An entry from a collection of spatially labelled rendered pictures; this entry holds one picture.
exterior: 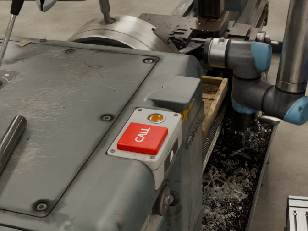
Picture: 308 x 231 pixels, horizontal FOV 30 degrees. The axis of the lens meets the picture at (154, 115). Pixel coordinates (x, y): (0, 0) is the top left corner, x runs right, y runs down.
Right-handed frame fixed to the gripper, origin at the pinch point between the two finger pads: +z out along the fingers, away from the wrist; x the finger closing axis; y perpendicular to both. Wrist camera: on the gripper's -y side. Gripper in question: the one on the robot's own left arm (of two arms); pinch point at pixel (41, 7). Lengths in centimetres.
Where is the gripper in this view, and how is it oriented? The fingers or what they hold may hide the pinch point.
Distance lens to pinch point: 121.1
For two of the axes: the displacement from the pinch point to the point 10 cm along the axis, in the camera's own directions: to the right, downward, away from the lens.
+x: -9.1, -4.0, 1.0
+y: 3.1, -5.1, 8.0
